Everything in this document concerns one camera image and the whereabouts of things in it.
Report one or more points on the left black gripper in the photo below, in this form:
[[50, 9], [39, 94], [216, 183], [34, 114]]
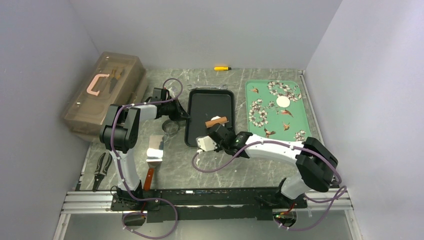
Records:
[[180, 114]]

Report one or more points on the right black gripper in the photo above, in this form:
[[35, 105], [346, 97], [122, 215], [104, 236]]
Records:
[[230, 129]]

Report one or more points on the black baking tray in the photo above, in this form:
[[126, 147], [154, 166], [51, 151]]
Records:
[[203, 105]]

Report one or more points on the wooden double-ended dough roller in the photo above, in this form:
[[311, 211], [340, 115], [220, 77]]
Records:
[[221, 121]]

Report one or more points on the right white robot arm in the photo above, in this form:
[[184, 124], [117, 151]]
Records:
[[315, 164]]

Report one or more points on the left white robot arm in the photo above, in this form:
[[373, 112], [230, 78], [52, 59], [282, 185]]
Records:
[[120, 130]]

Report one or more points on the flat white dumpling wrapper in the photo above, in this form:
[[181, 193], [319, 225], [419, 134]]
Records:
[[283, 101]]

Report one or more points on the silver wrench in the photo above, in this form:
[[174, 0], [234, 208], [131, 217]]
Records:
[[200, 86]]

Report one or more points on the green floral tray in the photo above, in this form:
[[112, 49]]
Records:
[[266, 119]]

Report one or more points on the yellow screwdriver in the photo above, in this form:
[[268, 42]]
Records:
[[222, 68]]

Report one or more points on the translucent brown toolbox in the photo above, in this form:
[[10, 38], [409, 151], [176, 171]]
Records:
[[116, 78]]

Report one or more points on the black pliers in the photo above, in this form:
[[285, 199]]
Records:
[[102, 167]]

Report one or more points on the metal ring cutter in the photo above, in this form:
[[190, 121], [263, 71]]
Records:
[[170, 127]]

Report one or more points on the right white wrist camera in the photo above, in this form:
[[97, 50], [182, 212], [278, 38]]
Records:
[[206, 143]]

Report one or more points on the metal spatula orange handle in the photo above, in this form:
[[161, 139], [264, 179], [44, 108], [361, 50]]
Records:
[[154, 157]]

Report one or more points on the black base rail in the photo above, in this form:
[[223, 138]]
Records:
[[260, 203]]

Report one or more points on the aluminium frame rail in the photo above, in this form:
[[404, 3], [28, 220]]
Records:
[[87, 202]]

